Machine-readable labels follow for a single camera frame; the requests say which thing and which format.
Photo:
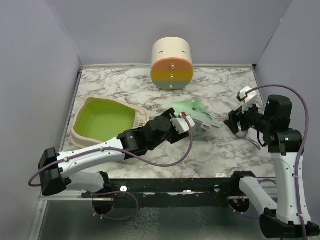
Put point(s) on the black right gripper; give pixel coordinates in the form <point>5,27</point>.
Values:
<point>235,115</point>

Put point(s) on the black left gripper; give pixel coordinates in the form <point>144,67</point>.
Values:
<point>176,136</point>

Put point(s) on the silver metal scoop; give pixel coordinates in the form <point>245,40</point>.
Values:
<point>244,135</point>

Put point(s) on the grey plastic bag clip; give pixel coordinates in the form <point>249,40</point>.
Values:
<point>206,123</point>

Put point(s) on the green cat litter bag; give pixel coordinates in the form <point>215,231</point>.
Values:
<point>193,108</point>

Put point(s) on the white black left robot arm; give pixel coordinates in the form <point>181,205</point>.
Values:
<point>66,170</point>

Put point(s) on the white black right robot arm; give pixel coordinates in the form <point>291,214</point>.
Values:
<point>288,217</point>

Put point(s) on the beige green litter box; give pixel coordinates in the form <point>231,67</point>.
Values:
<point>100,119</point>

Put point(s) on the cream round drawer cabinet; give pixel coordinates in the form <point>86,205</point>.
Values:
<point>171,63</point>

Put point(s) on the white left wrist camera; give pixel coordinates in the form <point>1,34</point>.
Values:
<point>183,123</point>

